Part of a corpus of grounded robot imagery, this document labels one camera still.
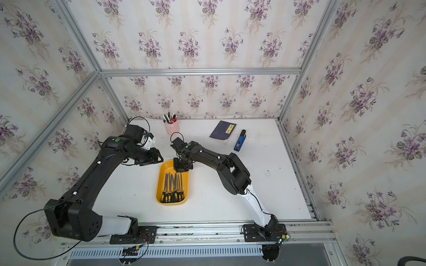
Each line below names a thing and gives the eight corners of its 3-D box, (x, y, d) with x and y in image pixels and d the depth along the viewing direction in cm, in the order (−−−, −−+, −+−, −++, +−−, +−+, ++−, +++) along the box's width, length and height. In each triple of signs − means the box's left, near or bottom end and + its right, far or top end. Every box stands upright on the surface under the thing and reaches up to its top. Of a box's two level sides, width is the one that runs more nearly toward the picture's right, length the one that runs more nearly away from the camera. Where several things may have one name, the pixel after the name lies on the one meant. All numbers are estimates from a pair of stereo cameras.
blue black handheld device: (233, 149, 106) (234, 144, 102) (241, 134, 115) (242, 129, 111) (238, 152, 105) (240, 147, 101) (246, 136, 114) (248, 131, 110)
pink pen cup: (165, 134, 111) (162, 124, 104) (167, 126, 116) (164, 116, 108) (178, 135, 111) (175, 125, 104) (179, 126, 116) (177, 116, 109)
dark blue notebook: (210, 138, 112) (210, 135, 110) (221, 121, 122) (221, 118, 120) (226, 144, 108) (227, 142, 106) (236, 126, 119) (236, 124, 117)
